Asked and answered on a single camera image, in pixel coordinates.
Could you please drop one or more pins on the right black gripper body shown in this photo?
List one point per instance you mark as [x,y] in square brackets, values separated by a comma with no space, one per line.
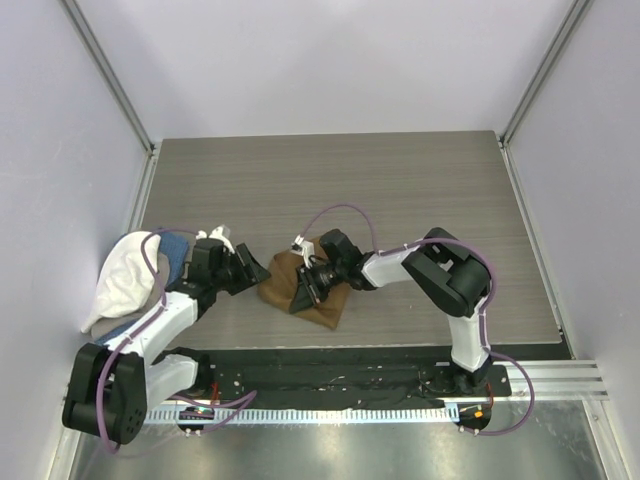
[324,278]

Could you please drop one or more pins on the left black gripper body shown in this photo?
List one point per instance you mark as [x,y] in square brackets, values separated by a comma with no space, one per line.
[226,278]

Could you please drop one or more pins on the brown cloth napkin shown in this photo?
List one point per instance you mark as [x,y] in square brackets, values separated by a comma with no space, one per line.
[279,290]

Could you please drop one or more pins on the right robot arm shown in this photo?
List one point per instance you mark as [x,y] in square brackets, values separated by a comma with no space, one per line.
[456,280]

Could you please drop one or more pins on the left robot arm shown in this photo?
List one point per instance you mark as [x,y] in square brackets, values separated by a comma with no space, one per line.
[113,386]

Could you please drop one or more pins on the blue checkered cloth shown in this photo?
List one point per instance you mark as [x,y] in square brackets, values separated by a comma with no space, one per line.
[175,247]

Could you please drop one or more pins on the white cloth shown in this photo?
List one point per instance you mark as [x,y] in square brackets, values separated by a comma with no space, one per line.
[126,279]

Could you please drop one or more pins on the grey cloth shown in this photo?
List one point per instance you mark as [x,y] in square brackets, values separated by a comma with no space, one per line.
[106,328]

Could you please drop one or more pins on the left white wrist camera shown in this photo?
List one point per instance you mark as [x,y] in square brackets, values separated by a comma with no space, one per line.
[220,233]

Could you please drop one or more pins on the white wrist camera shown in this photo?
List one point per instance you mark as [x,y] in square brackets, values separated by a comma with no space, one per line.
[302,247]
[220,233]

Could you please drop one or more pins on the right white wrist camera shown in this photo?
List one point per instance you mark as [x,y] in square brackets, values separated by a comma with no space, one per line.
[302,247]

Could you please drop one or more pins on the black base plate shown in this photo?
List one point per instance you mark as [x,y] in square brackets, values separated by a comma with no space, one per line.
[332,379]

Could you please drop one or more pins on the slotted cable duct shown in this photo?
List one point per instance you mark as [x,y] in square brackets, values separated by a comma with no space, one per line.
[176,413]

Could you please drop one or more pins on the left aluminium frame post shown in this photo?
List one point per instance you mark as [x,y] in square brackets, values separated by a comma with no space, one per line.
[97,54]

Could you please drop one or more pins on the aluminium frame post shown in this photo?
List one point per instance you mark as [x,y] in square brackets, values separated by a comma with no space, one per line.
[568,27]
[97,54]

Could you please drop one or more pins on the aluminium front rail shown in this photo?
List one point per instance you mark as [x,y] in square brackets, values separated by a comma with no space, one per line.
[543,379]

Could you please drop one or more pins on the right aluminium frame post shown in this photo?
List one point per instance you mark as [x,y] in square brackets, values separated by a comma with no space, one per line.
[568,27]

